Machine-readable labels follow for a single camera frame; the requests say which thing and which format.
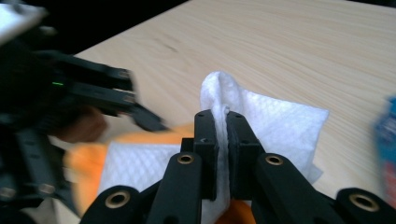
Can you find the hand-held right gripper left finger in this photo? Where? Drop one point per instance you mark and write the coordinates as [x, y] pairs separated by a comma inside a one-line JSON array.
[[207, 149]]

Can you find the orange plush toy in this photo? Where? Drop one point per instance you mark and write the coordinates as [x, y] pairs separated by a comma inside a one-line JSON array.
[[84, 168]]

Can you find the white wet wipe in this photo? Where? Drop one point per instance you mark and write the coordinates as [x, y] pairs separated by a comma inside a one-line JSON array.
[[280, 124]]

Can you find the blue wet wipes packet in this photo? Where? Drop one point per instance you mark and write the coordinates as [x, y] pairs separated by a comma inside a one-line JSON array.
[[387, 149]]

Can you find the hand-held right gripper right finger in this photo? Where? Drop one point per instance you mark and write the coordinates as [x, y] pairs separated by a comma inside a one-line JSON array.
[[243, 149]]

